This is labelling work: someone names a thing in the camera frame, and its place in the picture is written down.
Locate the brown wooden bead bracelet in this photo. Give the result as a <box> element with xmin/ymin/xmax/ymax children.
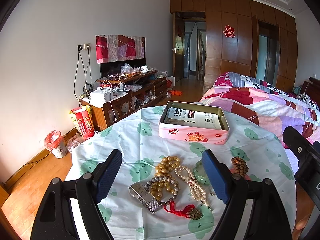
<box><xmin>230</xmin><ymin>156</ymin><xmax>249</xmax><ymax>178</ymax></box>

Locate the white pearl necklace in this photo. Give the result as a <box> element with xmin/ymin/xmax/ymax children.
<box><xmin>174</xmin><ymin>165</ymin><xmax>212</xmax><ymax>209</ymax></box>

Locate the green jade bangle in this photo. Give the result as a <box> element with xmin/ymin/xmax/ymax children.
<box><xmin>193</xmin><ymin>160</ymin><xmax>210</xmax><ymax>185</ymax></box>

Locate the red cord coin pendant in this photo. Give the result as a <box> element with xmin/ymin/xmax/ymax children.
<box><xmin>163</xmin><ymin>200</ymin><xmax>202</xmax><ymax>220</ymax></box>

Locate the silver metal watch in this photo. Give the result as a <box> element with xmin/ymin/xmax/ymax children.
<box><xmin>129</xmin><ymin>183</ymin><xmax>162</xmax><ymax>214</ymax></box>

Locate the grey pearl bracelet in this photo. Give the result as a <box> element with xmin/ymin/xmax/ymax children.
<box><xmin>144</xmin><ymin>175</ymin><xmax>180</xmax><ymax>207</ymax></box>

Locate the gold bead necklace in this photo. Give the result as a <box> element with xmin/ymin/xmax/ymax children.
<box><xmin>150</xmin><ymin>155</ymin><xmax>181</xmax><ymax>201</ymax></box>

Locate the patchwork pink quilt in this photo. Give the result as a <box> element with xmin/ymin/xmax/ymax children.
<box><xmin>200</xmin><ymin>72</ymin><xmax>319</xmax><ymax>144</ymax></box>

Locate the trash bin with red bag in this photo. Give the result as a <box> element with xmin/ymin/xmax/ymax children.
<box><xmin>44</xmin><ymin>130</ymin><xmax>67</xmax><ymax>159</ymax></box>

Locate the wooden bed headboard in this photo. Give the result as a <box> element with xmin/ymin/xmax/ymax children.
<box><xmin>300</xmin><ymin>77</ymin><xmax>320</xmax><ymax>105</ymax></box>

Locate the white green patterned tablecloth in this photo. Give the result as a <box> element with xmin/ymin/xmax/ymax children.
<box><xmin>66</xmin><ymin>106</ymin><xmax>296</xmax><ymax>239</ymax></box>

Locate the red yellow gift box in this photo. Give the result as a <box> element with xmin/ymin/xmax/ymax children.
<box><xmin>69</xmin><ymin>105</ymin><xmax>94</xmax><ymax>138</ymax></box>

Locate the pink cookie tin box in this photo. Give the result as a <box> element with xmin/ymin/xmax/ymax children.
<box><xmin>159</xmin><ymin>101</ymin><xmax>229</xmax><ymax>145</ymax></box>

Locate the white appliance box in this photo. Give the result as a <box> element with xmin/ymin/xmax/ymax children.
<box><xmin>90</xmin><ymin>89</ymin><xmax>114</xmax><ymax>103</ymax></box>

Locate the wooden tv cabinet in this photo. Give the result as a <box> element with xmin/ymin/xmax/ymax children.
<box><xmin>80</xmin><ymin>70</ymin><xmax>167</xmax><ymax>131</ymax></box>

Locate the wooden wardrobe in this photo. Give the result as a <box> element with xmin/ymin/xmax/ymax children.
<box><xmin>170</xmin><ymin>0</ymin><xmax>298</xmax><ymax>92</ymax></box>

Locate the orange item on floor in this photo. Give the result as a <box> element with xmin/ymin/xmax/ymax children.
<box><xmin>170</xmin><ymin>90</ymin><xmax>182</xmax><ymax>96</ymax></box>

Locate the black television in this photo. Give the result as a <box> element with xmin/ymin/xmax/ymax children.
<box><xmin>100</xmin><ymin>59</ymin><xmax>146</xmax><ymax>77</ymax></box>

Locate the red double happiness sticker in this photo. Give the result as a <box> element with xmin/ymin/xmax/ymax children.
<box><xmin>223</xmin><ymin>24</ymin><xmax>235</xmax><ymax>38</ymax></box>

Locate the red patchwork tv cover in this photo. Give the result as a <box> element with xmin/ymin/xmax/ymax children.
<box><xmin>95</xmin><ymin>35</ymin><xmax>145</xmax><ymax>64</ymax></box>

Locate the wooden door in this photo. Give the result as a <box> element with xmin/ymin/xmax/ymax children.
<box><xmin>172</xmin><ymin>13</ymin><xmax>184</xmax><ymax>82</ymax></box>

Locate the wall power socket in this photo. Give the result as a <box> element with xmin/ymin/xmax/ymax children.
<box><xmin>78</xmin><ymin>43</ymin><xmax>91</xmax><ymax>51</ymax></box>

